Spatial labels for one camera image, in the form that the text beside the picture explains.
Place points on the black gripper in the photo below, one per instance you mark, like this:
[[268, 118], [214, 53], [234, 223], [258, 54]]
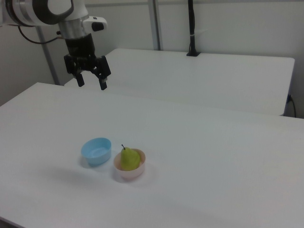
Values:
[[80, 46]]

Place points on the green pear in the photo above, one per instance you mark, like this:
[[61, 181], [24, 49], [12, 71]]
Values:
[[129, 159]]

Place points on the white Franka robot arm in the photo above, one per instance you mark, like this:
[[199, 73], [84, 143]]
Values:
[[40, 12]]

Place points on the blue plastic bowl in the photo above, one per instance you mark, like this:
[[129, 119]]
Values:
[[97, 156]]

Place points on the pink plastic bowl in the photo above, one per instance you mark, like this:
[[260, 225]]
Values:
[[133, 173]]

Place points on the white side table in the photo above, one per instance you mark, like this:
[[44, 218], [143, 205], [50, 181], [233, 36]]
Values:
[[202, 78]]

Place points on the black clamped pole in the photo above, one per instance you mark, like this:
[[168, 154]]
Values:
[[192, 26]]

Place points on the white zip tie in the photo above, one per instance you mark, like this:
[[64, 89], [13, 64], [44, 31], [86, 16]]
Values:
[[199, 32]]

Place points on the grey metal frame post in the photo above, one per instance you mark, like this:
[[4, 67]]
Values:
[[155, 26], [48, 61]]

